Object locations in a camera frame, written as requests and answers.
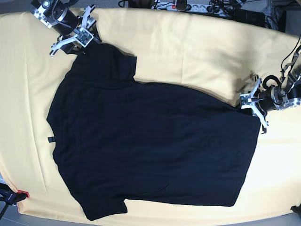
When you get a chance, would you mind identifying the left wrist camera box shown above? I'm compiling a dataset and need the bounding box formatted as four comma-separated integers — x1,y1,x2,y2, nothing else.
240,94,252,109

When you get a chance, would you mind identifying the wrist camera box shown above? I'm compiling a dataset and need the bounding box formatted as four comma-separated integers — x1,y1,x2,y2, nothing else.
240,94,252,109
75,28,94,47

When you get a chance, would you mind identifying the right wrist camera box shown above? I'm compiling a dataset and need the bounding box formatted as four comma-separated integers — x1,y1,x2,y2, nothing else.
75,28,94,47

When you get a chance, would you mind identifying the black red table clamp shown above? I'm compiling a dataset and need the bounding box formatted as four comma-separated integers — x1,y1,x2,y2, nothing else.
0,183,29,205

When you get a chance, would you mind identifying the black T-shirt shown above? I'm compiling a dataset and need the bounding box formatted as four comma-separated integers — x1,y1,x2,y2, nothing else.
47,44,261,221

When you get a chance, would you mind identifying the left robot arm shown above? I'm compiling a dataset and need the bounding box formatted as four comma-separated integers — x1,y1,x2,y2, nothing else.
239,39,301,134

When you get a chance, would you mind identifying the black corner clamp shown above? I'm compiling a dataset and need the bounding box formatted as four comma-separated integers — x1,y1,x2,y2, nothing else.
291,205,301,218

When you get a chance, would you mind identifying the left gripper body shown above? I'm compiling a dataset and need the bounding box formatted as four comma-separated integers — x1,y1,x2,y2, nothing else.
245,90,268,117

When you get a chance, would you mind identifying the white power strip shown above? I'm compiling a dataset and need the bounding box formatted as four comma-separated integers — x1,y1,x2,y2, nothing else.
151,0,225,15

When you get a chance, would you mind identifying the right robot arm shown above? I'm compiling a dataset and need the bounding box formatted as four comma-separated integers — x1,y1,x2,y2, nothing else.
31,0,102,57

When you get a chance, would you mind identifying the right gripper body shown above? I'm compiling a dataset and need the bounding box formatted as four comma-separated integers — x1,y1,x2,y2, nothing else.
56,15,101,53

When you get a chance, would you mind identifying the yellow table cloth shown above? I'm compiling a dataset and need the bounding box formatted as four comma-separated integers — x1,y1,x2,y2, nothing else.
0,8,301,226

